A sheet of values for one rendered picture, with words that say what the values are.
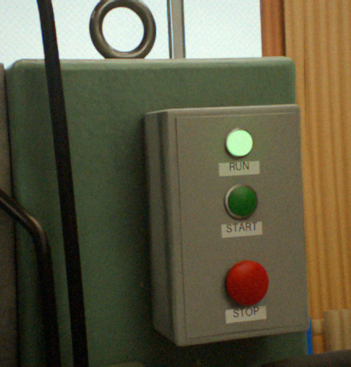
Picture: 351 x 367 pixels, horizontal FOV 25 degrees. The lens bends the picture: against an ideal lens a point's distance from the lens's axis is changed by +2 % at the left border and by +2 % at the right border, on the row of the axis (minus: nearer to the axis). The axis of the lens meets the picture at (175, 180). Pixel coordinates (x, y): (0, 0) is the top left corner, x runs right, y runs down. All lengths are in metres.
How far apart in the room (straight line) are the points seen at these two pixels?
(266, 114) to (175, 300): 0.14
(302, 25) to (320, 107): 0.21
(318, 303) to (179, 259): 1.53
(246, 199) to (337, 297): 1.54
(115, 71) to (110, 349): 0.20
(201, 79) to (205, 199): 0.11
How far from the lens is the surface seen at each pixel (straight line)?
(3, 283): 0.61
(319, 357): 0.62
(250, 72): 0.62
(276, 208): 0.56
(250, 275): 0.54
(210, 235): 0.54
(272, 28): 2.07
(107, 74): 0.58
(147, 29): 0.70
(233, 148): 0.54
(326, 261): 2.05
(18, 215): 0.56
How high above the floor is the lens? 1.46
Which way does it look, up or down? 3 degrees down
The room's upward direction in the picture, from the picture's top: 3 degrees counter-clockwise
